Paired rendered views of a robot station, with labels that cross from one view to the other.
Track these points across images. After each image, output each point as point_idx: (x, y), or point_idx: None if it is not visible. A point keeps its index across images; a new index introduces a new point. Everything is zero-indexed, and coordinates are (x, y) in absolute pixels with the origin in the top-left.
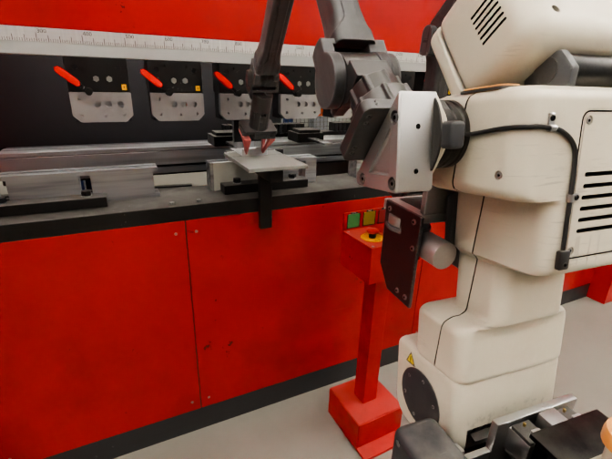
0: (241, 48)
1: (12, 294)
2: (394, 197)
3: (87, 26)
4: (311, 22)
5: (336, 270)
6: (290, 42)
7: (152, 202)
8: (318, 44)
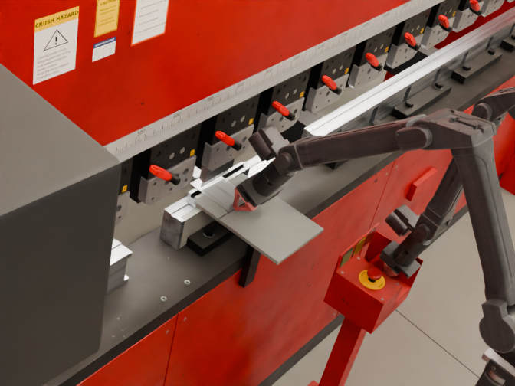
0: (242, 88)
1: None
2: (397, 232)
3: (104, 142)
4: (313, 24)
5: (292, 286)
6: (289, 56)
7: (136, 301)
8: (494, 307)
